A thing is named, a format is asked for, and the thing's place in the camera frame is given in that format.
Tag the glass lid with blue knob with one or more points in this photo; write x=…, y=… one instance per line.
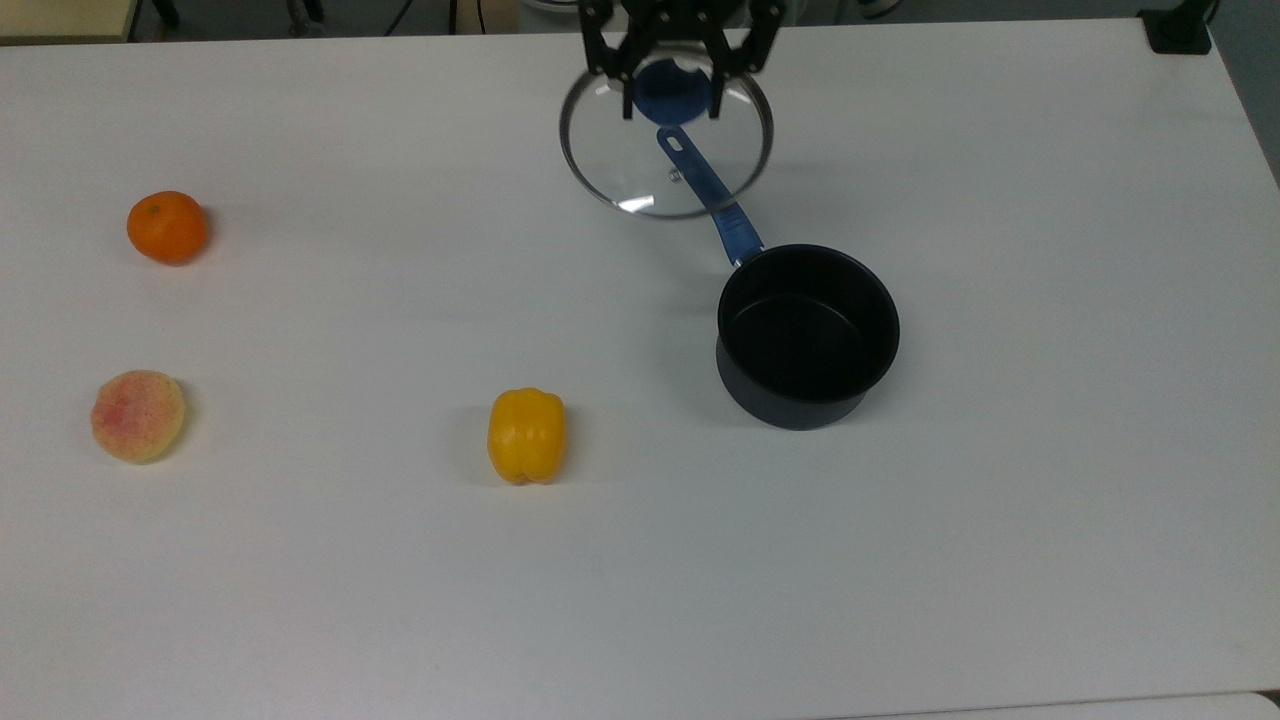
x=672, y=97

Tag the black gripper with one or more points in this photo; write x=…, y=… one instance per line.
x=682, y=10

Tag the yellow bell pepper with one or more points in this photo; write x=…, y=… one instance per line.
x=527, y=436

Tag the orange mandarin fruit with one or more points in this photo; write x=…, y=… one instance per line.
x=166, y=226

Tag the light wooden furniture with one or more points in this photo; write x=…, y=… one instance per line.
x=60, y=15

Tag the black table clamp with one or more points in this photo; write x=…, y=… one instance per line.
x=1178, y=30

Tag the pink yellow peach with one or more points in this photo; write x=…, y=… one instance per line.
x=137, y=415

